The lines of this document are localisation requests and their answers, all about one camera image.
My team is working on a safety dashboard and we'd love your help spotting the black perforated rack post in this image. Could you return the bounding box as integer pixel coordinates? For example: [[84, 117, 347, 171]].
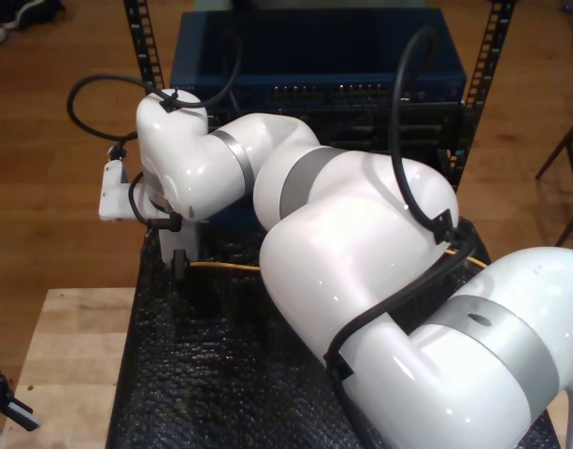
[[122, 0, 166, 93], [447, 0, 519, 194]]

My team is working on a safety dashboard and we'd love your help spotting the yellow network cable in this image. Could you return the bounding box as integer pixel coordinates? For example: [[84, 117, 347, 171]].
[[190, 249, 489, 273]]

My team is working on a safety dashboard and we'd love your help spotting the long black arm cable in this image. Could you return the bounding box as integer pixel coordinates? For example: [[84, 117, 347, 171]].
[[66, 18, 484, 449]]

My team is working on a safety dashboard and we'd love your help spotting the black rack server unit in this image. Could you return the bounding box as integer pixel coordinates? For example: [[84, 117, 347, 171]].
[[206, 103, 466, 163]]

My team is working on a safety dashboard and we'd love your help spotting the blue network switch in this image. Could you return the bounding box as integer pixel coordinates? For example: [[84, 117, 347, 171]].
[[169, 9, 468, 114]]

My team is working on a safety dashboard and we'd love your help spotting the dark shoe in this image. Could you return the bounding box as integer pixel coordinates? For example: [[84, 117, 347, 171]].
[[0, 0, 66, 31]]

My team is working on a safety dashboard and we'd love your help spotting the black bubble mat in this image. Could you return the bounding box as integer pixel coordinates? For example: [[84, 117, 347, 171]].
[[106, 219, 561, 449]]

